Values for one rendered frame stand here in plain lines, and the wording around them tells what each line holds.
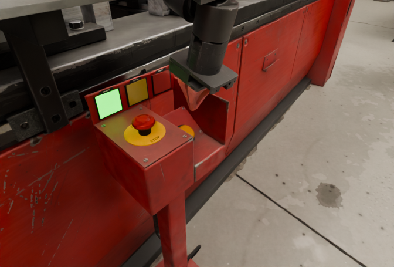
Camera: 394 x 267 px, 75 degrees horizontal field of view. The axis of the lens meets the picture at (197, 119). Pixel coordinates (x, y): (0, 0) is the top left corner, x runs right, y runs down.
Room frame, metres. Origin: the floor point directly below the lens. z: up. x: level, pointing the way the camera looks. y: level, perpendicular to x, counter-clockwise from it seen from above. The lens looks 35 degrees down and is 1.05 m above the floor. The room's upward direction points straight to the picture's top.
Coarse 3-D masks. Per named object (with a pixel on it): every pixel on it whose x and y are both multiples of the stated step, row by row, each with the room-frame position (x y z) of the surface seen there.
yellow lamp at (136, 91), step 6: (132, 84) 0.44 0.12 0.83; (138, 84) 0.45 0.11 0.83; (144, 84) 0.46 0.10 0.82; (132, 90) 0.44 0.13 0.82; (138, 90) 0.45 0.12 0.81; (144, 90) 0.46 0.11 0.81; (132, 96) 0.44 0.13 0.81; (138, 96) 0.45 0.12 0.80; (144, 96) 0.46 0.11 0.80; (132, 102) 0.43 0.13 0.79
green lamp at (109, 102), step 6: (114, 90) 0.41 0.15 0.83; (102, 96) 0.39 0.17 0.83; (108, 96) 0.40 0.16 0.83; (114, 96) 0.41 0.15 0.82; (96, 102) 0.39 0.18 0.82; (102, 102) 0.39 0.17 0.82; (108, 102) 0.40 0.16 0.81; (114, 102) 0.41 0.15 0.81; (120, 102) 0.42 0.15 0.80; (102, 108) 0.39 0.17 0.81; (108, 108) 0.40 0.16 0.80; (114, 108) 0.41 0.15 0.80; (120, 108) 0.42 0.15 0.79; (102, 114) 0.39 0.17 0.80; (108, 114) 0.40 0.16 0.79
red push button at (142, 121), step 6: (144, 114) 0.37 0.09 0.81; (132, 120) 0.35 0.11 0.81; (138, 120) 0.35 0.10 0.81; (144, 120) 0.35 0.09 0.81; (150, 120) 0.35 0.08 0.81; (138, 126) 0.34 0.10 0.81; (144, 126) 0.34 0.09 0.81; (150, 126) 0.34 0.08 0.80; (138, 132) 0.35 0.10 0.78; (144, 132) 0.34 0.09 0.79; (150, 132) 0.35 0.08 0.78
